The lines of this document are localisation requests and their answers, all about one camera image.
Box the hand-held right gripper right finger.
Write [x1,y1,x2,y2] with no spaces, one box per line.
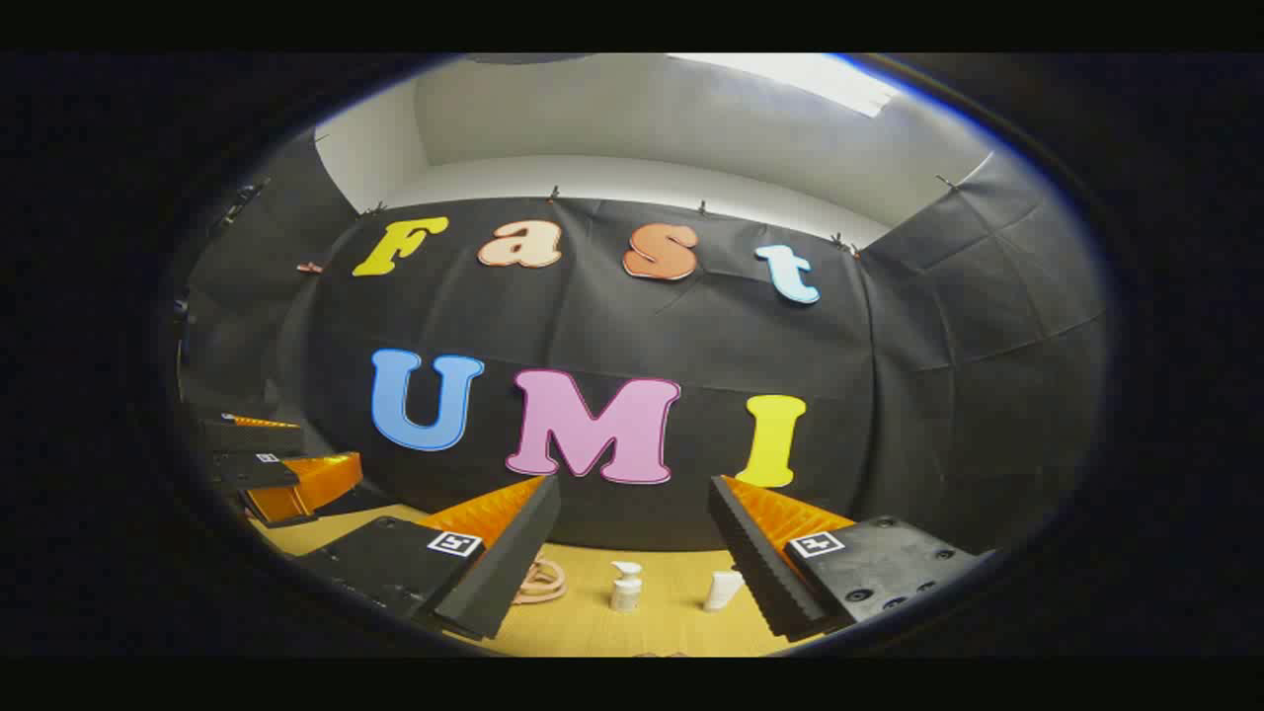
[707,475,988,643]

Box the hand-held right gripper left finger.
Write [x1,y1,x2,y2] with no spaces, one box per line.
[296,474,562,641]

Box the pink suitcase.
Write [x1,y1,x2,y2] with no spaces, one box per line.
[512,553,569,605]

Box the white squeeze tube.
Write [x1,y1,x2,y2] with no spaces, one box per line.
[703,570,746,613]

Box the white pump bottle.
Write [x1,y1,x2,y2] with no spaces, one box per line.
[609,561,645,613]

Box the black backdrop cloth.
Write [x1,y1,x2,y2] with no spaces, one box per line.
[178,128,1112,554]

